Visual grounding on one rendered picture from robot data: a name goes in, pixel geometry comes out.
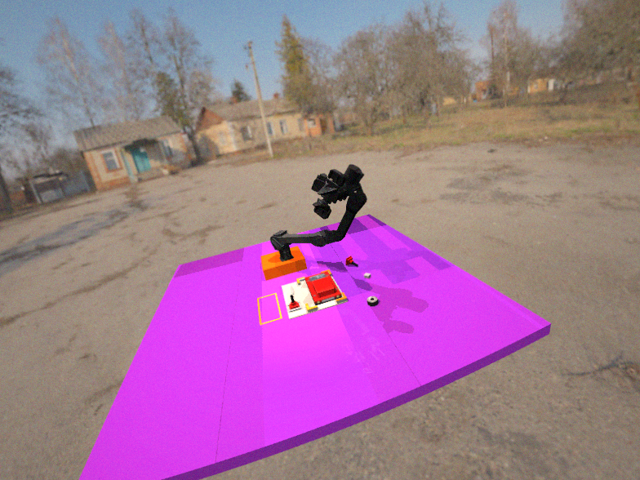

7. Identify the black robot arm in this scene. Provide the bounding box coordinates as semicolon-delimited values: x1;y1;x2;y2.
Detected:
270;164;367;262

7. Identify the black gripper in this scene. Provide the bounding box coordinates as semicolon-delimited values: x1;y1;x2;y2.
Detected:
313;169;347;220

